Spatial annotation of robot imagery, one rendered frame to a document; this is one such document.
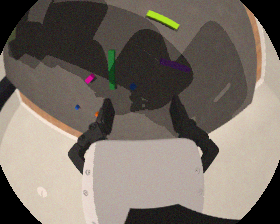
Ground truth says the purple rod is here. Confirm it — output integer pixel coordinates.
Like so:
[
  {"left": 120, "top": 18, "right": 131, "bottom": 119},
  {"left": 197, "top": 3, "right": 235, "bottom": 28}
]
[{"left": 159, "top": 58, "right": 191, "bottom": 73}]

